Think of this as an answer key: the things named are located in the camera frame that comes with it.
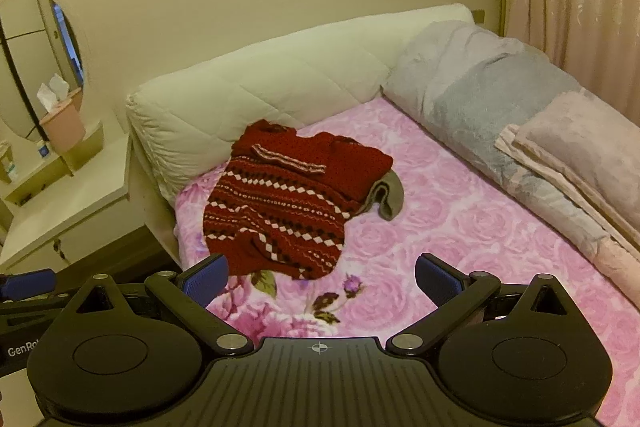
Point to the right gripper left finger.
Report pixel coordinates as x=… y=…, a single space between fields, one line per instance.
x=186 y=295

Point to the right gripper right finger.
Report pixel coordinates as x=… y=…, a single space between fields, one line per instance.
x=457 y=296

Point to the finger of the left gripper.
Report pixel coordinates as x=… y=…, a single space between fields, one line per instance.
x=27 y=285

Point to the red patterned knit sweater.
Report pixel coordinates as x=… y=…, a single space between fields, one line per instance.
x=283 y=201

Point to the white vanity dresser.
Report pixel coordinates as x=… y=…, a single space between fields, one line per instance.
x=64 y=204

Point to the olive green garment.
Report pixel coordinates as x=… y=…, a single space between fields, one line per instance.
x=388 y=194

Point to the pink tissue box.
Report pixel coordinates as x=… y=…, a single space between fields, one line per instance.
x=62 y=123

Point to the white quilted headboard cushion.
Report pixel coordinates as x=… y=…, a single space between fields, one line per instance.
x=186 y=121

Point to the folded pink beige blanket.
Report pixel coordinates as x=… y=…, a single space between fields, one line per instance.
x=590 y=152

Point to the grey pink folded duvet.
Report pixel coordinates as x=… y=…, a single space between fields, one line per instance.
x=464 y=84

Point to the oval vanity mirror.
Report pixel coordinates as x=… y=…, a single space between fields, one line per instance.
x=37 y=44

